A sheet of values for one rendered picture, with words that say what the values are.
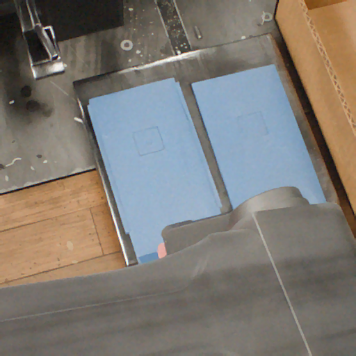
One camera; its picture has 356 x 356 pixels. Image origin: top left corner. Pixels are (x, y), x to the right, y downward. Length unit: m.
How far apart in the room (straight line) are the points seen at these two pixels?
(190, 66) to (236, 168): 0.10
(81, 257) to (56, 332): 0.43
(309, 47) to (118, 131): 0.16
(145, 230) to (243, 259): 0.36
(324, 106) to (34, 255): 0.25
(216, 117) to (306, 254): 0.39
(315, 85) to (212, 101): 0.08
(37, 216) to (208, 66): 0.18
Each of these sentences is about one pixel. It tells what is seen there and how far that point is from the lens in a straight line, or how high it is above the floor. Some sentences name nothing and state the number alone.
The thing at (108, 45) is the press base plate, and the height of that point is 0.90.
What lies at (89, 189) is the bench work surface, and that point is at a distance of 0.74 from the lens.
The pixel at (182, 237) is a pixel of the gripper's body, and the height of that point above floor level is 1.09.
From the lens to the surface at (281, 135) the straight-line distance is 0.73.
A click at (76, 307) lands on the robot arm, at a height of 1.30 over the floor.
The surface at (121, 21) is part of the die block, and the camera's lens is 0.79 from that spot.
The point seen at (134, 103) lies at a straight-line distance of 0.74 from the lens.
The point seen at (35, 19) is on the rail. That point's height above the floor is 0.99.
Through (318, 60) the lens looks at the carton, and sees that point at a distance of 0.73.
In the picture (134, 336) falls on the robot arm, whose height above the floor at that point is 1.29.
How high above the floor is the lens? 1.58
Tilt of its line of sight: 67 degrees down
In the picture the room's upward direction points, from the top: 5 degrees clockwise
